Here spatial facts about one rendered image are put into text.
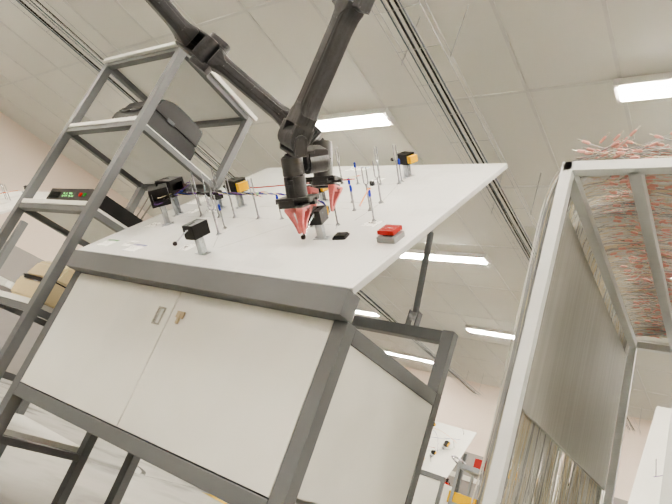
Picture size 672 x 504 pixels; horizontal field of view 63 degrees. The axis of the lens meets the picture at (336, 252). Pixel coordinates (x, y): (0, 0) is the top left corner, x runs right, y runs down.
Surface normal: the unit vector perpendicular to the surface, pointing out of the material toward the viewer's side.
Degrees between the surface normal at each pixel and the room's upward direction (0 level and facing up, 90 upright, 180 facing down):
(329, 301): 90
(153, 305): 90
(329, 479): 90
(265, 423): 90
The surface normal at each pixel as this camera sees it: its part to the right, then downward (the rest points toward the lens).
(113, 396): -0.49, -0.47
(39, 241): 0.79, 0.06
